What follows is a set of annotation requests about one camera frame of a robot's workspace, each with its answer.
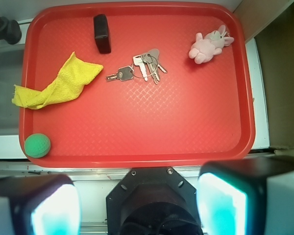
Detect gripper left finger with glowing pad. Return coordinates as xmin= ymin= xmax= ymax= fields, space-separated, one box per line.
xmin=0 ymin=174 xmax=81 ymax=235

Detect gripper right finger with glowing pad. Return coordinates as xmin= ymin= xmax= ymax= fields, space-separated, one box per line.
xmin=196 ymin=156 xmax=294 ymax=235

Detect pink plush bunny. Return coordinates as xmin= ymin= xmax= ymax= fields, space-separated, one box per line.
xmin=188 ymin=24 xmax=234 ymax=64

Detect green foam golf ball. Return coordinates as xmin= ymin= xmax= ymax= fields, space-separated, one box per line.
xmin=24 ymin=133 xmax=51 ymax=158

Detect red plastic tray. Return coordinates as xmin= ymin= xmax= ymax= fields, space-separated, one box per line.
xmin=19 ymin=2 xmax=255 ymax=168

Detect yellow microfiber cloth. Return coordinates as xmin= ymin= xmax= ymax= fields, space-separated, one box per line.
xmin=11 ymin=52 xmax=104 ymax=110

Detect bunch of silver keys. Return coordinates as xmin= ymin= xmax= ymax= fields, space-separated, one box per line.
xmin=105 ymin=48 xmax=168 ymax=85

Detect brown cardboard box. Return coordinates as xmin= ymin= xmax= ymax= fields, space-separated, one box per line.
xmin=234 ymin=0 xmax=294 ymax=156

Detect black rectangular block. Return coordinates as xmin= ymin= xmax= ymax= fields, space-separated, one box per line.
xmin=93 ymin=14 xmax=112 ymax=54

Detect black clamp knob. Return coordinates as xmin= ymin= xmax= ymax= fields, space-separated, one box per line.
xmin=0 ymin=17 xmax=22 ymax=45

